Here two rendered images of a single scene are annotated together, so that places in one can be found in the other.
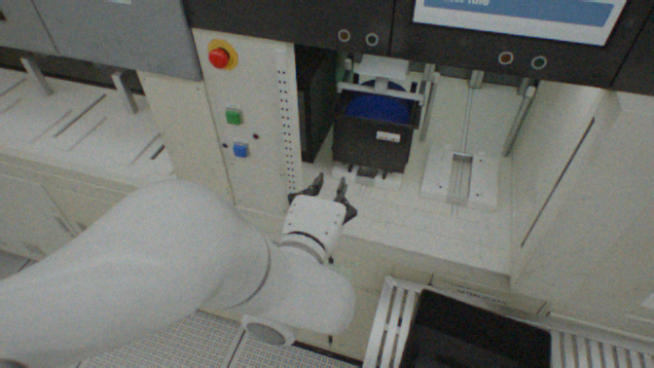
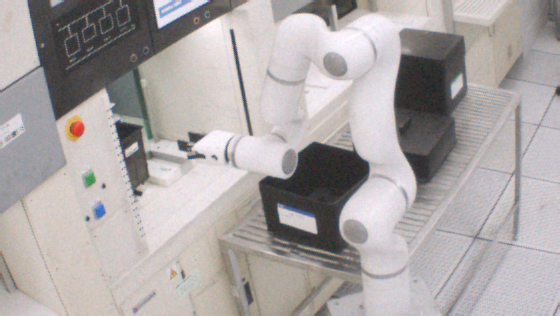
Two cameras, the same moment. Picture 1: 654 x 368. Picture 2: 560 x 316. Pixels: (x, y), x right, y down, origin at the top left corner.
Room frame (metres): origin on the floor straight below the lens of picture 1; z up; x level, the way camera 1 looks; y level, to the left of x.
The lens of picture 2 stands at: (-0.32, 1.60, 2.09)
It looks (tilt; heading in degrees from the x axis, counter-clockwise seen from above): 29 degrees down; 292
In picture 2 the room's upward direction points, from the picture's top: 10 degrees counter-clockwise
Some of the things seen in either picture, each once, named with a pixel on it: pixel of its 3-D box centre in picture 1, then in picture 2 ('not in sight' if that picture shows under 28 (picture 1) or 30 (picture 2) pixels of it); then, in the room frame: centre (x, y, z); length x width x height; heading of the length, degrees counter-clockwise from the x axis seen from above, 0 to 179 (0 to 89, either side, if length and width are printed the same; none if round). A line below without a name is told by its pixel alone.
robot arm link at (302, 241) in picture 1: (299, 253); (239, 152); (0.40, 0.05, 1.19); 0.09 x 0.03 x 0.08; 73
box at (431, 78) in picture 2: not in sight; (425, 71); (0.10, -1.12, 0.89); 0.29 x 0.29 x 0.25; 74
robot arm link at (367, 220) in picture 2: not in sight; (375, 232); (0.04, 0.19, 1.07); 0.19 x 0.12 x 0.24; 73
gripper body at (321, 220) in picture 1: (312, 227); (220, 147); (0.46, 0.03, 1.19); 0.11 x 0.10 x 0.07; 163
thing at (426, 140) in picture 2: not in sight; (406, 138); (0.13, -0.68, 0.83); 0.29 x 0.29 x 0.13; 74
